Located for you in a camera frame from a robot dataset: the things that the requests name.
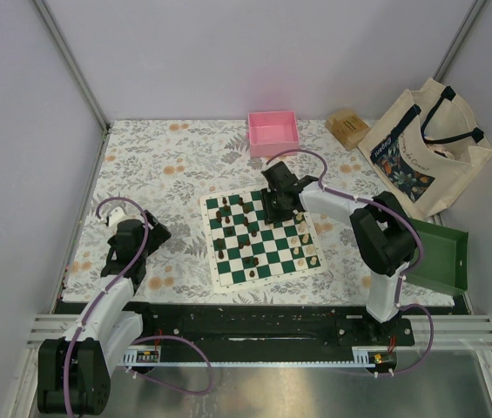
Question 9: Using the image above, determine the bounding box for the green metal tray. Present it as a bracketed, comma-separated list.
[407, 219, 468, 297]

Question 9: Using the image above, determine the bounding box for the floral patterned table mat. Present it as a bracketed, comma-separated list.
[60, 118, 460, 306]

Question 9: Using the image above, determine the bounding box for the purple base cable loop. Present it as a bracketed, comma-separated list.
[127, 334, 217, 396]

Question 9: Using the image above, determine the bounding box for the green white chess board mat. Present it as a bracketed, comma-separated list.
[199, 186, 327, 293]

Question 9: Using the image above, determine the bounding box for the aluminium frame rail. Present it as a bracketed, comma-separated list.
[23, 313, 492, 371]

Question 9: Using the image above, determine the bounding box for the pink plastic box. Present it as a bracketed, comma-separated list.
[246, 111, 300, 158]

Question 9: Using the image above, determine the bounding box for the beige canvas tote bag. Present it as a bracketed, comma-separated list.
[358, 78, 492, 219]

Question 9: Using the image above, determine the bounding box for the small cardboard box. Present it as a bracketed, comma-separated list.
[325, 108, 371, 152]

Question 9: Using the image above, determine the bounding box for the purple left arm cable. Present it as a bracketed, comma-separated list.
[63, 198, 149, 417]

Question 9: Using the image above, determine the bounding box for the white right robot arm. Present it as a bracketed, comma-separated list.
[261, 162, 423, 345]

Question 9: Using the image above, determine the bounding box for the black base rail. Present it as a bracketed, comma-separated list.
[125, 302, 414, 363]

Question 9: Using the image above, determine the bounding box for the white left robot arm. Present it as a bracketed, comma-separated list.
[37, 207, 171, 416]

